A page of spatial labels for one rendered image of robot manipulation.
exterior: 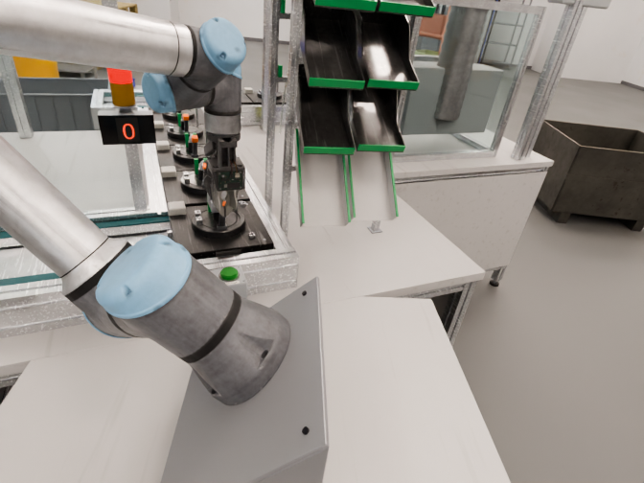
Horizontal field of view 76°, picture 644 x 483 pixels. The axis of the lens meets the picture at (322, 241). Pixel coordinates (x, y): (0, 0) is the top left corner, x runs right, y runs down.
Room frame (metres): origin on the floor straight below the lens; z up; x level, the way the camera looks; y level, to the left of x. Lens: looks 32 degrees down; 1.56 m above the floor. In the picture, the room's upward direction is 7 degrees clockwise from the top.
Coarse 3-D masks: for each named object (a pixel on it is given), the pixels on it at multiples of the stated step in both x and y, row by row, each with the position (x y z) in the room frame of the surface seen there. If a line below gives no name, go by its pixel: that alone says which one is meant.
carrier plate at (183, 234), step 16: (192, 208) 1.02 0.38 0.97; (240, 208) 1.05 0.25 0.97; (176, 224) 0.92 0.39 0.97; (256, 224) 0.97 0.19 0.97; (176, 240) 0.85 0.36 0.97; (192, 240) 0.86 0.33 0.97; (208, 240) 0.87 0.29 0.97; (224, 240) 0.88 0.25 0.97; (240, 240) 0.89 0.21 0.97; (256, 240) 0.90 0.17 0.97; (208, 256) 0.82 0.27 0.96
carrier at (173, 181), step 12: (168, 168) 1.23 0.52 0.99; (168, 180) 1.18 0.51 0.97; (180, 180) 1.15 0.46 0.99; (192, 180) 1.16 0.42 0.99; (168, 192) 1.10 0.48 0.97; (180, 192) 1.11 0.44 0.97; (192, 192) 1.11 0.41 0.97; (204, 192) 1.11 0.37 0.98; (240, 192) 1.16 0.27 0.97; (192, 204) 1.05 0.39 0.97; (204, 204) 1.06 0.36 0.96
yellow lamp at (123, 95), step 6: (114, 84) 0.95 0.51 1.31; (120, 84) 0.95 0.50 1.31; (126, 84) 0.96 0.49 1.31; (132, 84) 0.98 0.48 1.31; (114, 90) 0.95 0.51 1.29; (120, 90) 0.95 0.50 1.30; (126, 90) 0.96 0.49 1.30; (132, 90) 0.97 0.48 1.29; (114, 96) 0.95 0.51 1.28; (120, 96) 0.95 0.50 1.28; (126, 96) 0.96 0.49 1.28; (132, 96) 0.97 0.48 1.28; (114, 102) 0.95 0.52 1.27; (120, 102) 0.95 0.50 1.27; (126, 102) 0.95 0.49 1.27; (132, 102) 0.97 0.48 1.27
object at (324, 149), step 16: (304, 80) 1.23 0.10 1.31; (304, 96) 1.17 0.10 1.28; (320, 96) 1.19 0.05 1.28; (336, 96) 1.20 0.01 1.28; (304, 112) 1.11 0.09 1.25; (320, 112) 1.12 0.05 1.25; (336, 112) 1.14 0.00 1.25; (304, 128) 1.05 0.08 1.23; (320, 128) 1.07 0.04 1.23; (336, 128) 1.08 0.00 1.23; (304, 144) 0.98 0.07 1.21; (320, 144) 1.02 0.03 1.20; (336, 144) 1.03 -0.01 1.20; (352, 144) 1.02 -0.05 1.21
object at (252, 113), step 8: (136, 96) 2.16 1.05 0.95; (136, 104) 1.96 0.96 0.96; (144, 104) 2.12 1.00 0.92; (248, 104) 2.20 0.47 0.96; (256, 104) 2.21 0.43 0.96; (280, 104) 2.27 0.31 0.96; (248, 112) 2.16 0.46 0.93; (256, 112) 2.18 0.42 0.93; (280, 112) 2.24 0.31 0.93; (248, 120) 2.16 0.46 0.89; (256, 120) 2.19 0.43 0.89; (296, 120) 2.29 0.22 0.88
